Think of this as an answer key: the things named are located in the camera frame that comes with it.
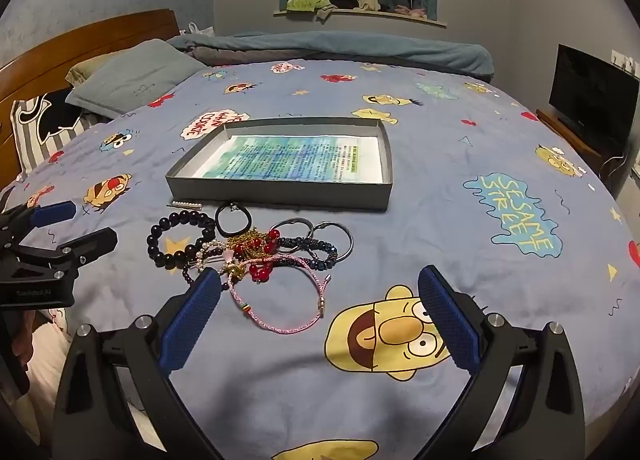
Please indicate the grey cloth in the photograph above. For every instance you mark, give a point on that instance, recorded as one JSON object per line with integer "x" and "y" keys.
{"x": 323, "y": 13}

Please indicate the black flat screen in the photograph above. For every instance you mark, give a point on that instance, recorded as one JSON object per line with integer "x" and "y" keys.
{"x": 590, "y": 89}

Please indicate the person's white clothing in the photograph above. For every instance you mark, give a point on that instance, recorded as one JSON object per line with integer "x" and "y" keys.
{"x": 45, "y": 365}

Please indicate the person's left hand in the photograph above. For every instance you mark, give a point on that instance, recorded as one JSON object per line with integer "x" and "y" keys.
{"x": 26, "y": 335}

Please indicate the blue cartoon printed bed sheet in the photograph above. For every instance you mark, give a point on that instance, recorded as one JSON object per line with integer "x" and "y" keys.
{"x": 450, "y": 250}

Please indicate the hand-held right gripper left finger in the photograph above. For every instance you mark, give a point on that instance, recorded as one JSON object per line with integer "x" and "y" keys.
{"x": 192, "y": 325}

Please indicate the blue-green printed paper sheet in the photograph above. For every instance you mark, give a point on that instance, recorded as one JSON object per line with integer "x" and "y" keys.
{"x": 295, "y": 157}

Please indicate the white plastic bag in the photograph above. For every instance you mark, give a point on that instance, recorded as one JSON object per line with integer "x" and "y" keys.
{"x": 197, "y": 29}

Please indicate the wooden screen stand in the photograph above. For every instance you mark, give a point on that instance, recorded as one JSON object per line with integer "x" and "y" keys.
{"x": 565, "y": 129}

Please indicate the grey shallow cardboard box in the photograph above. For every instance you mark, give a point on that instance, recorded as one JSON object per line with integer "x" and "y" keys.
{"x": 280, "y": 197}

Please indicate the wooden window sill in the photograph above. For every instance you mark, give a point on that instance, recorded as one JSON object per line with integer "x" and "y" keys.
{"x": 380, "y": 17}

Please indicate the striped cartoon pillow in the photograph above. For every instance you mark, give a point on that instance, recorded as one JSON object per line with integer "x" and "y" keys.
{"x": 35, "y": 134}

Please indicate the green cloth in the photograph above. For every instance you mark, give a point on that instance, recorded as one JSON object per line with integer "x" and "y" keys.
{"x": 305, "y": 0}

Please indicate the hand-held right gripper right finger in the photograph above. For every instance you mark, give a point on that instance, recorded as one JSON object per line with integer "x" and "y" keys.
{"x": 450, "y": 325}

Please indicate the pink cloth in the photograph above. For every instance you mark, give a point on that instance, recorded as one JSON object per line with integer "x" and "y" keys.
{"x": 412, "y": 11}

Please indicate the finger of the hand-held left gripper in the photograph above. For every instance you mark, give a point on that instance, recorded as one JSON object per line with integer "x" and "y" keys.
{"x": 85, "y": 245}
{"x": 55, "y": 212}

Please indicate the grey-blue pillow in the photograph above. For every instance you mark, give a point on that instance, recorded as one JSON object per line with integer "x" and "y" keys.
{"x": 130, "y": 74}

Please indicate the wooden headboard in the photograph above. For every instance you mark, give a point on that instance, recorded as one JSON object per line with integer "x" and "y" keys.
{"x": 75, "y": 44}

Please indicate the yellowish pillow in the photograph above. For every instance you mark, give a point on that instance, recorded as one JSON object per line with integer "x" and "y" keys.
{"x": 82, "y": 69}

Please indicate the blue-grey duvet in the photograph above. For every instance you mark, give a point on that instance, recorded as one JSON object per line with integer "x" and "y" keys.
{"x": 350, "y": 49}

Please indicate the white wall socket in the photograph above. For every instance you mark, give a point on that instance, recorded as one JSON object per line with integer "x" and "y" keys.
{"x": 625, "y": 61}

